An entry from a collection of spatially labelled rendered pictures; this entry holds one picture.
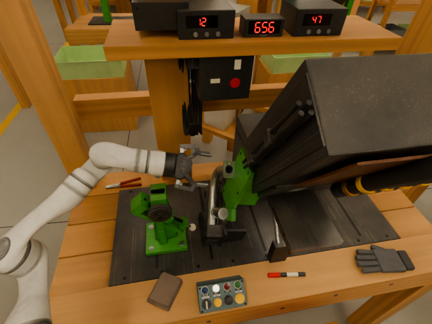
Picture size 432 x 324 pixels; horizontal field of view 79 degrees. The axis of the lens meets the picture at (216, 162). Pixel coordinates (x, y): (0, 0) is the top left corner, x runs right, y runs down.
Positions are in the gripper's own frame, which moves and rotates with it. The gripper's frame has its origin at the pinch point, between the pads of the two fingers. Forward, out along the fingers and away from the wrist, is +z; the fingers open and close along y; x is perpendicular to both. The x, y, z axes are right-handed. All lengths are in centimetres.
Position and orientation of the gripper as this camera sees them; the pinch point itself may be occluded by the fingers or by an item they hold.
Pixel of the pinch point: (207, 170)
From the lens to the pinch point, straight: 83.7
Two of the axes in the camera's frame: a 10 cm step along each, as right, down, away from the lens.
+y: 1.2, -9.9, 0.7
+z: 9.5, 1.3, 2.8
